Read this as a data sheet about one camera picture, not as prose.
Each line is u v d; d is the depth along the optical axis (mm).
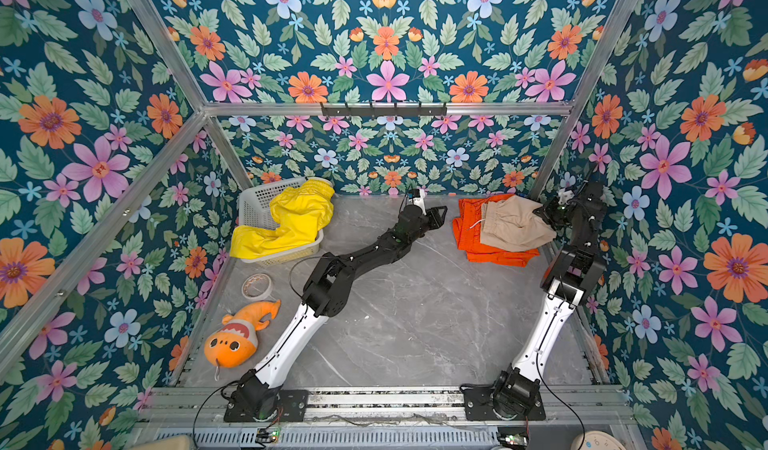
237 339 765
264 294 924
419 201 932
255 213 1110
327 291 662
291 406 736
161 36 756
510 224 1041
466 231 1077
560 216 883
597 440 666
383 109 910
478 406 729
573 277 660
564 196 946
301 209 1012
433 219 904
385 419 729
